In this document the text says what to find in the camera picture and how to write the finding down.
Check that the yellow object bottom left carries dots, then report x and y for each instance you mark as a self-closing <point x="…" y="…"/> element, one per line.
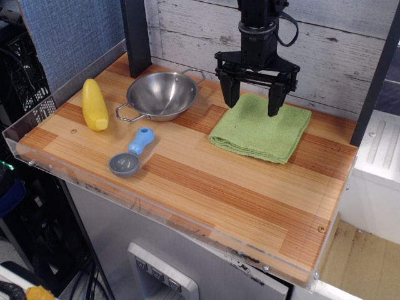
<point x="38" y="293"/>

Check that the black vertical post right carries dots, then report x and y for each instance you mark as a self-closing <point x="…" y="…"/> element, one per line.
<point x="382" y="68"/>

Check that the black plastic crate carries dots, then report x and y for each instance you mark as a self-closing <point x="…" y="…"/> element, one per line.
<point x="24" y="87"/>

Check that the black vertical post left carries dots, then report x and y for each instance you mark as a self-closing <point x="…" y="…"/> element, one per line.
<point x="136" y="36"/>

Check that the stainless steel dispenser cabinet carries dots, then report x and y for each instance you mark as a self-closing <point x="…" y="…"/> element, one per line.
<point x="111" y="228"/>

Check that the green cloth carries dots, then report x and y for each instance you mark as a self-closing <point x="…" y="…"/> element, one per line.
<point x="247" y="130"/>

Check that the clear acrylic table guard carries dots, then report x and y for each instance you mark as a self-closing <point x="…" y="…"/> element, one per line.
<point x="276" y="217"/>

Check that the black vertical post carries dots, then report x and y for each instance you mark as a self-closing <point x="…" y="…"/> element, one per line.
<point x="382" y="68"/>
<point x="136" y="36"/>

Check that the blue grey ice cream scoop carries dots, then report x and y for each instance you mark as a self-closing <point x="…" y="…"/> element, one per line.
<point x="125" y="164"/>

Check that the white ribbed metal box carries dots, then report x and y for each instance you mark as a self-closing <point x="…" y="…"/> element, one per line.
<point x="370" y="200"/>

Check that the stainless steel wok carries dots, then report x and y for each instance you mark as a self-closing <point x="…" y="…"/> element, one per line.
<point x="163" y="96"/>

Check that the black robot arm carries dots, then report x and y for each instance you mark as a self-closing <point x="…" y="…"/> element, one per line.
<point x="258" y="14"/>

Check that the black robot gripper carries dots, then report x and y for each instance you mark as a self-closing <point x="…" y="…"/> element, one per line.
<point x="257" y="62"/>

